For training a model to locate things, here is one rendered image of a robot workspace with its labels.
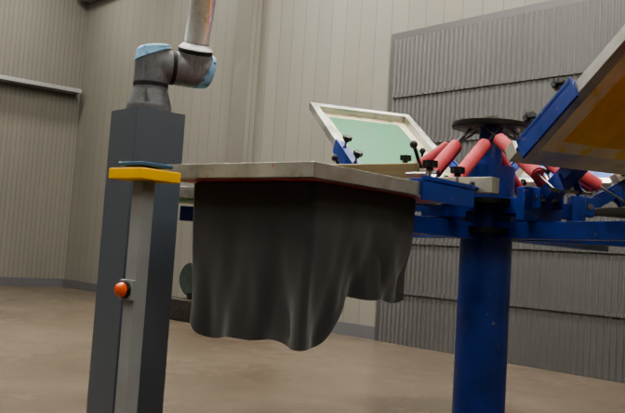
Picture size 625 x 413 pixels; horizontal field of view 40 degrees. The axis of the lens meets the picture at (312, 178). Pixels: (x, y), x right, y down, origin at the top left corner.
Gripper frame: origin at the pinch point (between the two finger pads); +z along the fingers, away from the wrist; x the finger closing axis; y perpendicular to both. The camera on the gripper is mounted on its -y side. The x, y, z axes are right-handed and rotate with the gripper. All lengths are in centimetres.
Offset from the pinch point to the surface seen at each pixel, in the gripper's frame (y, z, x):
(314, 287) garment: -22, 73, -39
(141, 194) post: 10, 62, -2
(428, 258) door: 236, -78, -492
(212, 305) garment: 12, 80, -39
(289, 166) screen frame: -22, 48, -18
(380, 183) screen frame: -29, 41, -46
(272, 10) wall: 491, -351, -465
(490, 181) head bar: -34, 20, -95
